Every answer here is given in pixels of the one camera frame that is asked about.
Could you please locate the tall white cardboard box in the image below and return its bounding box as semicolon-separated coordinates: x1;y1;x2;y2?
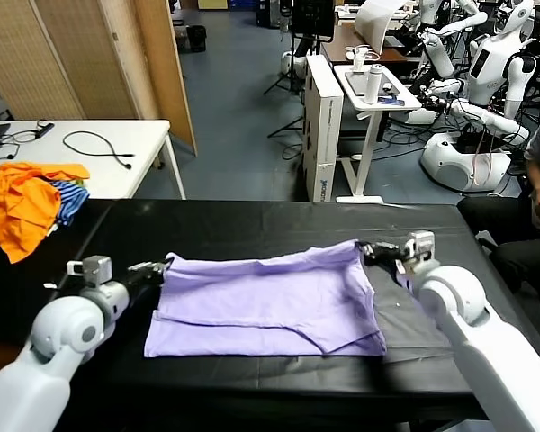
303;54;344;203

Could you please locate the lavender t-shirt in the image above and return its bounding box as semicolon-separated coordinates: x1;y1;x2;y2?
143;238;387;359

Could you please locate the blue striped garment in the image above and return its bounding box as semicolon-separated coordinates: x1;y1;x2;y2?
49;181;90;229

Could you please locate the white desk gadget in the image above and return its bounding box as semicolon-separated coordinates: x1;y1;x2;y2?
345;44;381;72

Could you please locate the small white robot base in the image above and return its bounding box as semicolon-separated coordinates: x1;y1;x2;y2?
281;50;308;77

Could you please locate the black table cover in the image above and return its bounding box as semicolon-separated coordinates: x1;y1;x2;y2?
22;199;540;424

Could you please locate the orange garment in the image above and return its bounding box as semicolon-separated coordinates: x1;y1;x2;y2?
0;162;91;265

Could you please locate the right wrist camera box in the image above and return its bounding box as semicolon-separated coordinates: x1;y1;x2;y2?
404;230;437;274

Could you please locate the gray tablet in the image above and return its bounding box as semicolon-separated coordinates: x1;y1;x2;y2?
345;70;401;98

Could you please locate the black trash bin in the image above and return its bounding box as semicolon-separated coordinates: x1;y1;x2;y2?
186;24;207;54

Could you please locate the white table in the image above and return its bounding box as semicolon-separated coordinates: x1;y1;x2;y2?
0;119;186;202

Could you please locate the thin black cable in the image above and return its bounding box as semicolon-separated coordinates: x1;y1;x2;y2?
0;142;19;167

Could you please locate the black monitor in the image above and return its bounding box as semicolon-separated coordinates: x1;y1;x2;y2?
290;0;336;39

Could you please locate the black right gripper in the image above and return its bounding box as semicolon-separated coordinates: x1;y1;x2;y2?
357;242;409;274

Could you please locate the white curved sheet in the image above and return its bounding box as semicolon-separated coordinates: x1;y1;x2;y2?
355;0;406;53

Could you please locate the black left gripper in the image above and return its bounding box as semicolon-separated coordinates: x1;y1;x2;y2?
125;260;170;294

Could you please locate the white humanoid robot black panel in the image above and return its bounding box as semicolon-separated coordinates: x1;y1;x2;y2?
449;0;537;148

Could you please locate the white water bottle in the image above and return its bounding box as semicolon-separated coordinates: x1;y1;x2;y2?
364;63;384;106

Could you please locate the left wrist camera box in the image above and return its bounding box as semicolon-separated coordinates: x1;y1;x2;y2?
66;255;113;285

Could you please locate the black tripod stand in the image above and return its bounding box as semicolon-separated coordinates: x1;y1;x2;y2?
263;35;316;98

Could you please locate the brown wooden desk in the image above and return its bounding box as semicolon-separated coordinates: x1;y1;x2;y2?
319;24;409;66

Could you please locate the looped black cable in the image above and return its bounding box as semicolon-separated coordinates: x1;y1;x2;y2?
62;130;135;171

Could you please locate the seated person gray shirt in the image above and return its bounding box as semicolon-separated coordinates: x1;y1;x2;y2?
456;101;540;293

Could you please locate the white standing desk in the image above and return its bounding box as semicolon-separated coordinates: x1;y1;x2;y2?
333;64;423;204

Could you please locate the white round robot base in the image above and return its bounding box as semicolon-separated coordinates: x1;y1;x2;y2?
420;132;512;194

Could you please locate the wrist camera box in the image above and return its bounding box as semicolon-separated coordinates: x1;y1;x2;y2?
66;255;113;285
404;230;437;274

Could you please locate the wooden folding screen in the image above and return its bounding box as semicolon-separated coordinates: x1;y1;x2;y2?
0;0;198;158

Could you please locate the black adapter with cable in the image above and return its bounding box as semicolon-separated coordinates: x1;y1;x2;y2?
2;119;55;145

